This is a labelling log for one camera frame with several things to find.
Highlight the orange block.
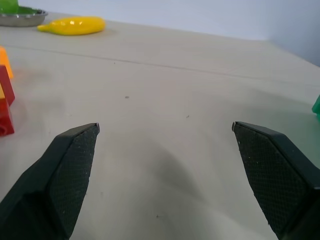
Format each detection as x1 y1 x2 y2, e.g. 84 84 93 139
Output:
0 45 14 80

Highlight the silver metal plate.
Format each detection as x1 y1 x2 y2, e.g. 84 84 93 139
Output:
0 6 49 28

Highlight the green toy vegetable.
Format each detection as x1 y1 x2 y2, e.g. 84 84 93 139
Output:
0 0 39 15

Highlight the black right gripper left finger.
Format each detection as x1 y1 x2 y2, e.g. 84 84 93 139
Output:
0 122 100 240

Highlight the red block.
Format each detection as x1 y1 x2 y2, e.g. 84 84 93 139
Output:
0 64 16 107
0 97 15 137

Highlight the green object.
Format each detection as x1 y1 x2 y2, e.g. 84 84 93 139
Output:
311 94 320 115

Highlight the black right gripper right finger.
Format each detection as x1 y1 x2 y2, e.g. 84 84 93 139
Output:
231 121 320 240

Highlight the yellow toy banana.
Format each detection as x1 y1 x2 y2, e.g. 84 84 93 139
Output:
37 16 106 36

